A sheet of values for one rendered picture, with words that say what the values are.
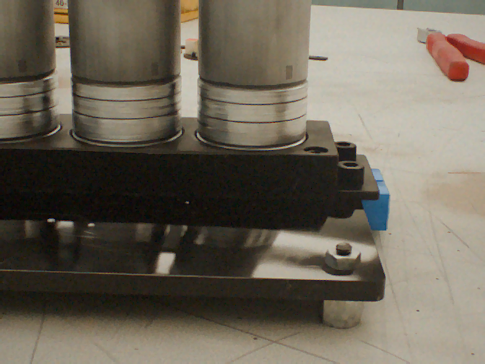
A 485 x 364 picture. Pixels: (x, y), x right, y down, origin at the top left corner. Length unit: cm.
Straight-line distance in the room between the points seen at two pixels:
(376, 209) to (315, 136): 2
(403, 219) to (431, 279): 3
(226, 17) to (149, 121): 3
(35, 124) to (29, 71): 1
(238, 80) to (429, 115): 14
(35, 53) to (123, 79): 2
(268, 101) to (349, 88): 17
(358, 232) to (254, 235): 2
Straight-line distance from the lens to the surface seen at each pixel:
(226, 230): 16
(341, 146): 19
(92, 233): 16
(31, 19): 18
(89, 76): 17
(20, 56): 18
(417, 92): 34
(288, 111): 17
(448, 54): 38
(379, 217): 18
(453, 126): 29
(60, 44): 43
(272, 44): 17
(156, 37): 17
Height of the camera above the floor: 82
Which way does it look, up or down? 19 degrees down
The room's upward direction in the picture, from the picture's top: 1 degrees clockwise
